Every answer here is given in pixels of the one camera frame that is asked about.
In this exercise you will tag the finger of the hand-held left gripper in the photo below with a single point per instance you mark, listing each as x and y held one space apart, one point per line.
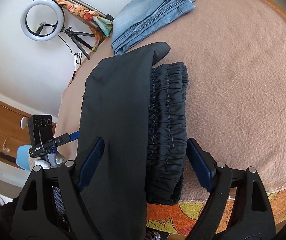
63 138

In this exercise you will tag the folded blue jeans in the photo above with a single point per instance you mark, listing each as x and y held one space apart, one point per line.
145 17

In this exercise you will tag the white knob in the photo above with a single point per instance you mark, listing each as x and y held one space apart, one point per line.
23 122

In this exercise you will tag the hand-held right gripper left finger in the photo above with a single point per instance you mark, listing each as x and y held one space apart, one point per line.
93 160

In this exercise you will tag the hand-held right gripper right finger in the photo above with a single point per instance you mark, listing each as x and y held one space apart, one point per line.
200 160

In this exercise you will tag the person's left hand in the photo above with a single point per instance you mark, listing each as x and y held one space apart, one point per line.
44 164

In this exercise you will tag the silver metal stand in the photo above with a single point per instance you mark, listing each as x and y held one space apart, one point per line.
81 2

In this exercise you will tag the orange floral bedsheet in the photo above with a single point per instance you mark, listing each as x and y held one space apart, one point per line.
168 215

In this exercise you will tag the blue striped clothing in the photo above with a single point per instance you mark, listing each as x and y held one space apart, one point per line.
59 202

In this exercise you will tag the light blue plastic object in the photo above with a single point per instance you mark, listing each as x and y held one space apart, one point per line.
23 155

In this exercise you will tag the small black tripod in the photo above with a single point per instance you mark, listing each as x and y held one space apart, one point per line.
79 33

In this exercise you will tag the teal green scarf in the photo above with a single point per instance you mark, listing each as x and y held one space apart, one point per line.
105 26

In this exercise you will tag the dark grey pants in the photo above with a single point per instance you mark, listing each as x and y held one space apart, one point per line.
115 105

